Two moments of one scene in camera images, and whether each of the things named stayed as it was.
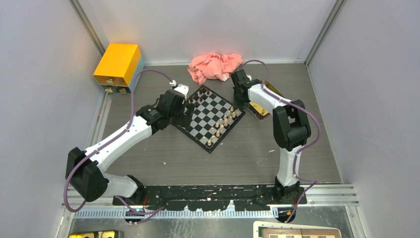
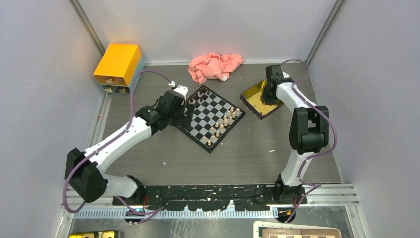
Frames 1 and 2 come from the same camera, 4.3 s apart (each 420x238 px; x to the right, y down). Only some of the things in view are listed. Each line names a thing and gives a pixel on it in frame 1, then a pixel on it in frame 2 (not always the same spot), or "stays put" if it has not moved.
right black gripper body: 238,103 → 268,97
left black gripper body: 179,118 stays put
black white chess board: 213,119 stays put
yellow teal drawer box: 116,71 stays put
